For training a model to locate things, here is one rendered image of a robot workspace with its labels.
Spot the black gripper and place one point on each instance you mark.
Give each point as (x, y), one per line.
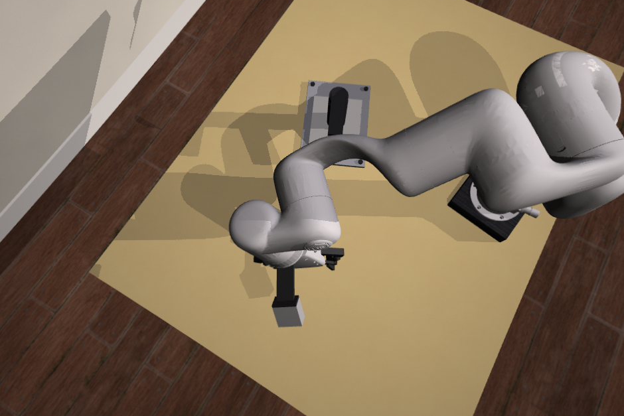
(314, 258)

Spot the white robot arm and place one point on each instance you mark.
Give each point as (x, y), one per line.
(559, 139)

